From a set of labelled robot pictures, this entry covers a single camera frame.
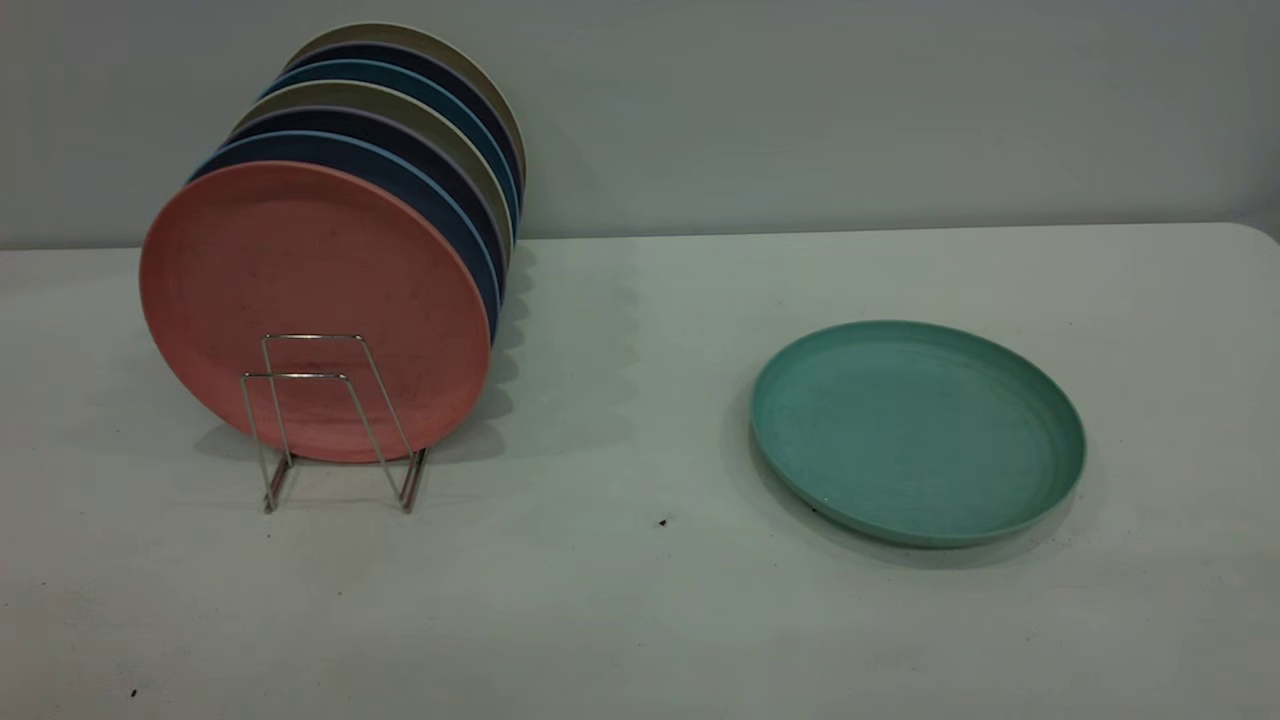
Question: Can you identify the green round plate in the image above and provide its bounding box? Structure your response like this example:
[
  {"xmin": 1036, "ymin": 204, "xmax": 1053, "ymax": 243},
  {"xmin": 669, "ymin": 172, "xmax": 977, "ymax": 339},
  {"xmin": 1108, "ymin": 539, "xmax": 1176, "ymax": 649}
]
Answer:
[{"xmin": 751, "ymin": 320, "xmax": 1087, "ymax": 548}]

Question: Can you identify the navy plate light blue rim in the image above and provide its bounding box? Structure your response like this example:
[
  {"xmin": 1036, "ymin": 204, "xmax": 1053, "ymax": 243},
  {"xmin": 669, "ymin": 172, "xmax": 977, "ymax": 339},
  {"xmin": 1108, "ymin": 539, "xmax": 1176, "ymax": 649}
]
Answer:
[{"xmin": 190, "ymin": 131, "xmax": 501, "ymax": 341}]

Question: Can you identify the dark purple plate lavender rim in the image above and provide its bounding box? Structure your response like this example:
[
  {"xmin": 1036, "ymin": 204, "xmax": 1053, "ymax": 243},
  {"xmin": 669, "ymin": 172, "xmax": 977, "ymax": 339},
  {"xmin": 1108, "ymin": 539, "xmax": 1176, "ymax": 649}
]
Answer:
[
  {"xmin": 230, "ymin": 106, "xmax": 507, "ymax": 291},
  {"xmin": 288, "ymin": 41, "xmax": 525, "ymax": 191}
]

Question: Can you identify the beige round plate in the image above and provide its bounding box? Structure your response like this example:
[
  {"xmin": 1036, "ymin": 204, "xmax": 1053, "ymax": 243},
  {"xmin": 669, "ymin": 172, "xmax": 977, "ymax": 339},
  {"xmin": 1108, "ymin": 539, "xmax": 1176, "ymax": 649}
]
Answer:
[
  {"xmin": 232, "ymin": 80, "xmax": 514, "ymax": 251},
  {"xmin": 284, "ymin": 22, "xmax": 528, "ymax": 171}
]

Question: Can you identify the pink round plate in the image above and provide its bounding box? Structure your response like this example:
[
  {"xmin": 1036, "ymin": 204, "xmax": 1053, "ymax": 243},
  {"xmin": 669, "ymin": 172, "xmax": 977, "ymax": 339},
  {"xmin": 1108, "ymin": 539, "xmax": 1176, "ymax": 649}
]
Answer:
[{"xmin": 139, "ymin": 162, "xmax": 492, "ymax": 463}]

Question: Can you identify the teal blue round plate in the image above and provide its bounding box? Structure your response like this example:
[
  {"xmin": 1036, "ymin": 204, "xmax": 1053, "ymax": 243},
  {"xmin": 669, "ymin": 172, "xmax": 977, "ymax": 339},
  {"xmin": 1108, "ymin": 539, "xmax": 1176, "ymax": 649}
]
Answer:
[{"xmin": 262, "ymin": 59, "xmax": 521, "ymax": 236}]

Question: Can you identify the metal wire plate rack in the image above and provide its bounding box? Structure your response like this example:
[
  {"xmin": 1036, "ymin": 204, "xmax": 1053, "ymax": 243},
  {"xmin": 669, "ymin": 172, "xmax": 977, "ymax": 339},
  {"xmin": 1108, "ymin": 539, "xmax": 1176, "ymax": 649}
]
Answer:
[{"xmin": 240, "ymin": 334, "xmax": 429, "ymax": 515}]

